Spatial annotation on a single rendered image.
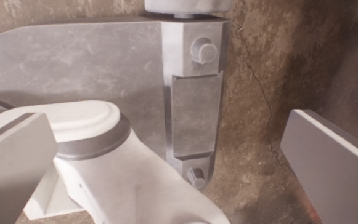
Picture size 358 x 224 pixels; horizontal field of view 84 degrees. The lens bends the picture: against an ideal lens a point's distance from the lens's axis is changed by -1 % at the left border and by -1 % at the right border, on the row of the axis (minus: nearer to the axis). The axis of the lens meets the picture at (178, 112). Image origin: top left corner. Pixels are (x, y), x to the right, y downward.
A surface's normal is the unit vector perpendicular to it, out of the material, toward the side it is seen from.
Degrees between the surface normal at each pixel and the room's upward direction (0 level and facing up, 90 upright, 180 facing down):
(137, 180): 90
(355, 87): 0
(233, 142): 0
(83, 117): 90
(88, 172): 90
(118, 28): 0
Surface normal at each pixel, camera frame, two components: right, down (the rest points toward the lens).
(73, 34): 0.22, 0.49
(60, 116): 0.00, -0.87
